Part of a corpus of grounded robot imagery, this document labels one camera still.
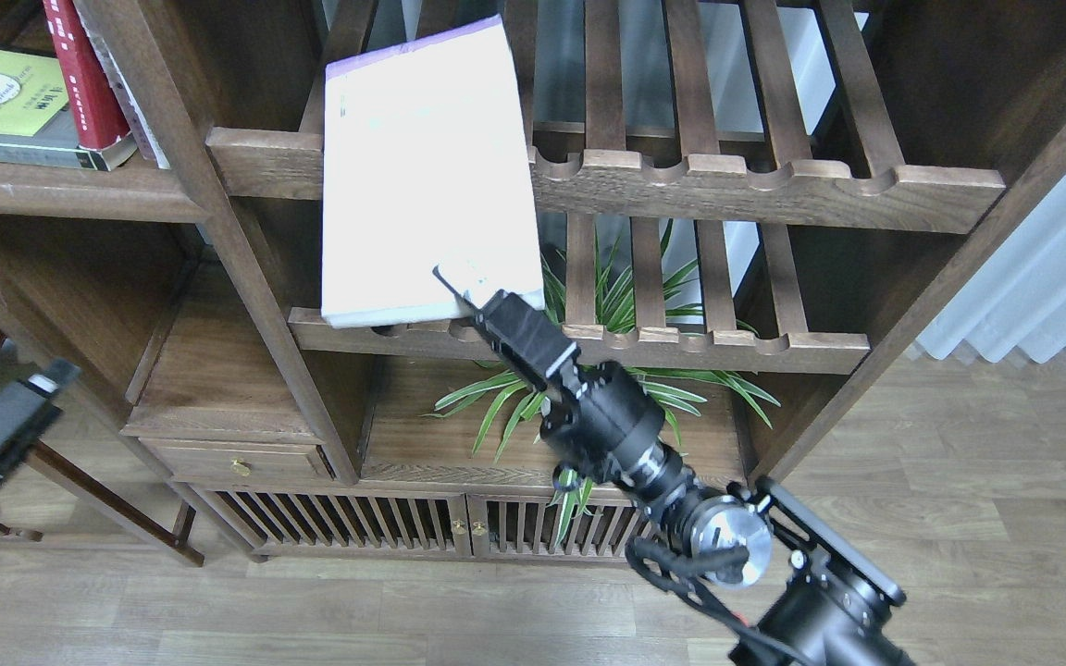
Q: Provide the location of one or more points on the white window curtain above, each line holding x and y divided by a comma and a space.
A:
1017, 301

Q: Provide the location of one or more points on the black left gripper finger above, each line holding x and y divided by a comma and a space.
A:
27, 409

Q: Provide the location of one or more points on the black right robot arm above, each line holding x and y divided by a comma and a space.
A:
756, 560

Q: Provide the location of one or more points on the brass drawer knob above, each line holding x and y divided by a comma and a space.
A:
239, 467

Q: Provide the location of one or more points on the green and grey book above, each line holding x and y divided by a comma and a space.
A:
36, 126

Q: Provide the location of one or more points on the red paperback book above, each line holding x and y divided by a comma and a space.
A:
97, 116

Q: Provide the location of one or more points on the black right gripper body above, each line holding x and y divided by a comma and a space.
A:
603, 425

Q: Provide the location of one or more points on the white paperback book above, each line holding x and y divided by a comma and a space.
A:
425, 173

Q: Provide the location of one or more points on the dark wooden bookshelf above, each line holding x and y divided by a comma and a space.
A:
787, 188

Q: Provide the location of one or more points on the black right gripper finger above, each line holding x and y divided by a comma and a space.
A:
485, 301
526, 346

